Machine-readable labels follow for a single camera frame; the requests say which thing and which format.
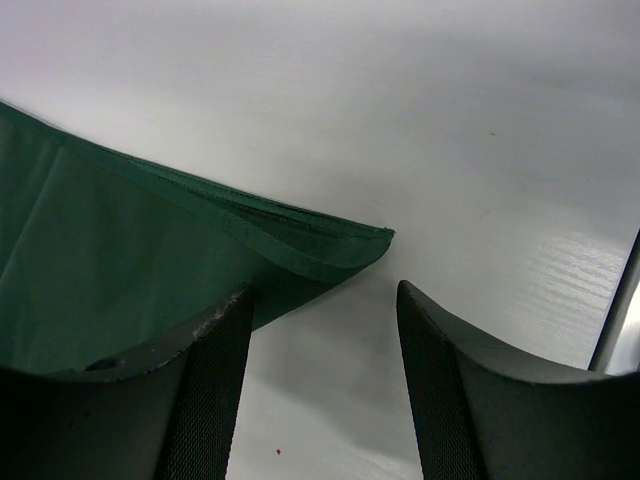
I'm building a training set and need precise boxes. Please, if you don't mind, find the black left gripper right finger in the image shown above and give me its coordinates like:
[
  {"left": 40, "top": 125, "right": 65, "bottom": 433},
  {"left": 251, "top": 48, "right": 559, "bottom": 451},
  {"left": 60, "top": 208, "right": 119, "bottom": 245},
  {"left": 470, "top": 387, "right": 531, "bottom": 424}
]
[{"left": 396, "top": 281, "right": 639, "bottom": 479}]

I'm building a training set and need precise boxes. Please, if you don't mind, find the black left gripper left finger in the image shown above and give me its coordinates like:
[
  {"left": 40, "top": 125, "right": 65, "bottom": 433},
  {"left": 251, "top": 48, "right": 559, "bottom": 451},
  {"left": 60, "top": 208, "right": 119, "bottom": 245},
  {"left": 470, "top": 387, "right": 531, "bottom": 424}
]
[{"left": 1, "top": 287, "right": 254, "bottom": 479}]

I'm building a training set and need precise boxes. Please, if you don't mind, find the green cloth napkin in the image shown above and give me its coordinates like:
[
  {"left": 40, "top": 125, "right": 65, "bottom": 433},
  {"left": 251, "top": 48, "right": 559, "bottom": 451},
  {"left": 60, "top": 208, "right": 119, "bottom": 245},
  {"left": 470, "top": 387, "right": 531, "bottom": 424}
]
[{"left": 1, "top": 105, "right": 394, "bottom": 373}]

